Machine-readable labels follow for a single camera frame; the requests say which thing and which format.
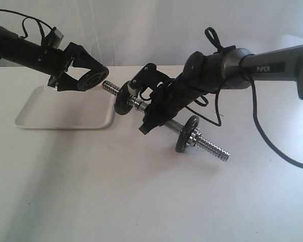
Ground chrome threaded dumbbell bar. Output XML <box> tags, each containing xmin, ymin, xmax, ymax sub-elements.
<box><xmin>102</xmin><ymin>81</ymin><xmax>230</xmax><ymax>162</ymax></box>

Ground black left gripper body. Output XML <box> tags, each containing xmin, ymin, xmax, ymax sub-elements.
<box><xmin>36</xmin><ymin>45</ymin><xmax>71</xmax><ymax>87</ymax></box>

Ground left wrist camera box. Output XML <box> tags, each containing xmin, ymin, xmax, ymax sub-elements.
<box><xmin>41</xmin><ymin>27</ymin><xmax>64</xmax><ymax>49</ymax></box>

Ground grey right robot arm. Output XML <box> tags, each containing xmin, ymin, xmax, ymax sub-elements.
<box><xmin>128</xmin><ymin>45</ymin><xmax>303</xmax><ymax>123</ymax></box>

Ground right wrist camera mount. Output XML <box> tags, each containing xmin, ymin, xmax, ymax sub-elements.
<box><xmin>127</xmin><ymin>63</ymin><xmax>171</xmax><ymax>97</ymax></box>

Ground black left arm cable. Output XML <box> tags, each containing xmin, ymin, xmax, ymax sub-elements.
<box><xmin>0</xmin><ymin>9</ymin><xmax>55</xmax><ymax>46</ymax></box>

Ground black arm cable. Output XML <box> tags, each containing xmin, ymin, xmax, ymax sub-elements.
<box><xmin>0</xmin><ymin>9</ymin><xmax>55</xmax><ymax>46</ymax></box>
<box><xmin>184</xmin><ymin>27</ymin><xmax>303</xmax><ymax>169</ymax></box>

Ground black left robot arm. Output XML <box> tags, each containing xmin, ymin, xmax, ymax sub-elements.
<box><xmin>0</xmin><ymin>26</ymin><xmax>115</xmax><ymax>130</ymax></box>

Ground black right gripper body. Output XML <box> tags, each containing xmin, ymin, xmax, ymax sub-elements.
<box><xmin>145</xmin><ymin>51</ymin><xmax>217</xmax><ymax>118</ymax></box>

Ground chrome spin-lock collar nut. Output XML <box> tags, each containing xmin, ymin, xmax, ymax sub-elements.
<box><xmin>186</xmin><ymin>129</ymin><xmax>201</xmax><ymax>147</ymax></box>

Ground black weight plate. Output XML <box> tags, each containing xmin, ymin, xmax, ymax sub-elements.
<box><xmin>175</xmin><ymin>115</ymin><xmax>199</xmax><ymax>153</ymax></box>
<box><xmin>114</xmin><ymin>81</ymin><xmax>133</xmax><ymax>115</ymax></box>
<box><xmin>77</xmin><ymin>67</ymin><xmax>109</xmax><ymax>91</ymax></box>

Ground white rectangular tray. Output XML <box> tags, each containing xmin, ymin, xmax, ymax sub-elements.
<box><xmin>15</xmin><ymin>86</ymin><xmax>115</xmax><ymax>130</ymax></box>

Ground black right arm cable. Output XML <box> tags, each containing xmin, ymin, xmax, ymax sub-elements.
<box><xmin>184</xmin><ymin>27</ymin><xmax>303</xmax><ymax>169</ymax></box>

